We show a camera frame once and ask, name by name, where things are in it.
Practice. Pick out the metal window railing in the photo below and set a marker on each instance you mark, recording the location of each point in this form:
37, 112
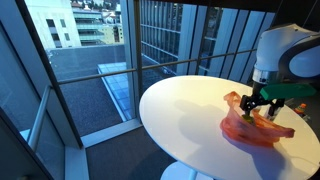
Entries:
100, 75

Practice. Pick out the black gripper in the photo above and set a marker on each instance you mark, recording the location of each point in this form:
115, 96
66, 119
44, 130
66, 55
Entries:
256, 98

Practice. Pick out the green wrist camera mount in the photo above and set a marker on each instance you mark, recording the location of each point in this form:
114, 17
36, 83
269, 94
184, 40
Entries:
286, 90

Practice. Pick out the orange plastic bag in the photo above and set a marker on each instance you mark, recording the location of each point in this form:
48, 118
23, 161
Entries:
246, 133

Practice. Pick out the grey slanted handrail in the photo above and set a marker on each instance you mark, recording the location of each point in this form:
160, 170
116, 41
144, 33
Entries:
38, 116

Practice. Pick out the round white table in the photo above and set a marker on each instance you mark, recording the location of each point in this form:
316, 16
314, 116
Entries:
193, 116

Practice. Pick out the brown bottle with yellow cap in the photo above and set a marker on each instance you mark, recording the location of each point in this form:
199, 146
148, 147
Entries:
247, 118

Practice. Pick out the white table base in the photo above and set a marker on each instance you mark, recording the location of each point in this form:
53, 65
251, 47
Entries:
180, 171

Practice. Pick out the small orange capped bottle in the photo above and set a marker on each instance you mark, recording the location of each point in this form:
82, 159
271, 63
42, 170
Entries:
301, 109

